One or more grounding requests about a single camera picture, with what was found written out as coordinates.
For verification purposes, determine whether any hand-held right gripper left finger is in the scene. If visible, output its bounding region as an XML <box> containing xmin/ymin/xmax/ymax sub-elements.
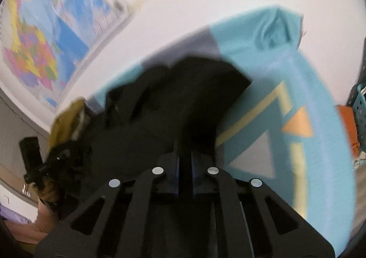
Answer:
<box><xmin>34</xmin><ymin>141</ymin><xmax>180</xmax><ymax>258</ymax></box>

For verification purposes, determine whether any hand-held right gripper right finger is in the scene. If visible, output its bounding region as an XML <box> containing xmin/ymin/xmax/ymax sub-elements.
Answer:
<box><xmin>191</xmin><ymin>150</ymin><xmax>335</xmax><ymax>258</ymax></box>

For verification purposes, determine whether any black garment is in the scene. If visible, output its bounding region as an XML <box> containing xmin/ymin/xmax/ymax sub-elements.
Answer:
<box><xmin>57</xmin><ymin>56</ymin><xmax>252</xmax><ymax>218</ymax></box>

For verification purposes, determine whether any person's left hand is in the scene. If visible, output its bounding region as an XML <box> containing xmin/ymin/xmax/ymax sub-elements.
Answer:
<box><xmin>32</xmin><ymin>176</ymin><xmax>62</xmax><ymax>205</ymax></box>

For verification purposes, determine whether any olive yellow garment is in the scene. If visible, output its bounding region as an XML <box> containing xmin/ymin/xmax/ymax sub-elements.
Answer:
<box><xmin>47</xmin><ymin>98</ymin><xmax>86</xmax><ymax>151</ymax></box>

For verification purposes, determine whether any grey door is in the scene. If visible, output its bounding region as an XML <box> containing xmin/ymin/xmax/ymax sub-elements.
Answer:
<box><xmin>0</xmin><ymin>88</ymin><xmax>49</xmax><ymax>204</ymax></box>

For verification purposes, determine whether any purple cloth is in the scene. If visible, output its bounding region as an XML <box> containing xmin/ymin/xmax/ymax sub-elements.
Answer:
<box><xmin>0</xmin><ymin>203</ymin><xmax>32</xmax><ymax>224</ymax></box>

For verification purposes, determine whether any light blue patterned blanket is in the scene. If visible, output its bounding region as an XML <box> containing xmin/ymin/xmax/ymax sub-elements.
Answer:
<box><xmin>86</xmin><ymin>4</ymin><xmax>356</xmax><ymax>258</ymax></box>

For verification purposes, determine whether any orange cloth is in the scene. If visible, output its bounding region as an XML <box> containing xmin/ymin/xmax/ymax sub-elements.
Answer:
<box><xmin>337</xmin><ymin>105</ymin><xmax>360</xmax><ymax>157</ymax></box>

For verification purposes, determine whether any teal perforated basket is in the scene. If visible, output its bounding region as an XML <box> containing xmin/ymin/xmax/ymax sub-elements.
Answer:
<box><xmin>351</xmin><ymin>83</ymin><xmax>366</xmax><ymax>158</ymax></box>

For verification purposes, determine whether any colourful wall map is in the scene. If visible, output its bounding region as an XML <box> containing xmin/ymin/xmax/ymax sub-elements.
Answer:
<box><xmin>0</xmin><ymin>0</ymin><xmax>129</xmax><ymax>113</ymax></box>

